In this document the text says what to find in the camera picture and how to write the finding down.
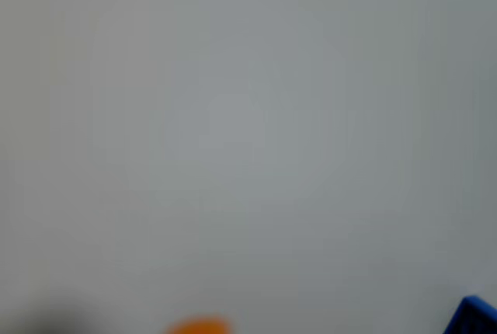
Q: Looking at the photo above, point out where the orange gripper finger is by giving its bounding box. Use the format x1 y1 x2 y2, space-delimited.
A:
164 315 234 334

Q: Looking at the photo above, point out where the blue block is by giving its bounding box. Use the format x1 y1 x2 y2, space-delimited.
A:
443 294 497 334

